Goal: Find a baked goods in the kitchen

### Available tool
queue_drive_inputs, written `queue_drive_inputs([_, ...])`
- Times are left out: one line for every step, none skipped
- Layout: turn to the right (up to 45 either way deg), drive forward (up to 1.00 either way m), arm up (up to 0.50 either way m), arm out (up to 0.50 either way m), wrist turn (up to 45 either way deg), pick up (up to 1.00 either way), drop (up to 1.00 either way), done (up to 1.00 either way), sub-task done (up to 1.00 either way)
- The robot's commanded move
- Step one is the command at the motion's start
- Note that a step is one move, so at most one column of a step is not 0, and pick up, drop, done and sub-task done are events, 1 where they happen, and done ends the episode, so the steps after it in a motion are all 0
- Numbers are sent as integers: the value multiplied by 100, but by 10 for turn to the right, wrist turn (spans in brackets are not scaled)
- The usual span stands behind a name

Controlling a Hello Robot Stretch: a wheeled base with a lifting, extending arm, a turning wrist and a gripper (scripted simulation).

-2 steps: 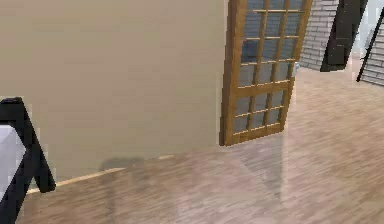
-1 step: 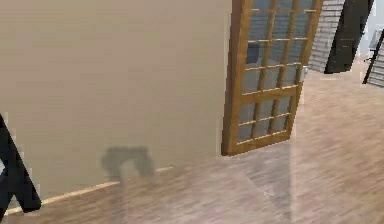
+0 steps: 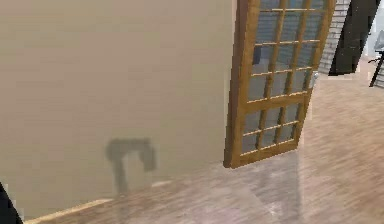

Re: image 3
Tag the wooden glass-paned room door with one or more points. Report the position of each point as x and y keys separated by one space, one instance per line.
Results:
x=240 y=110

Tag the black tall cabinet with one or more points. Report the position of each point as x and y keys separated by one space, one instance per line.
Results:
x=353 y=36

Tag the black office chair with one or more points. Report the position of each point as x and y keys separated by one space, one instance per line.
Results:
x=377 y=63

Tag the black rounded object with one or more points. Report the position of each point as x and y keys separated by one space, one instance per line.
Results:
x=6 y=210

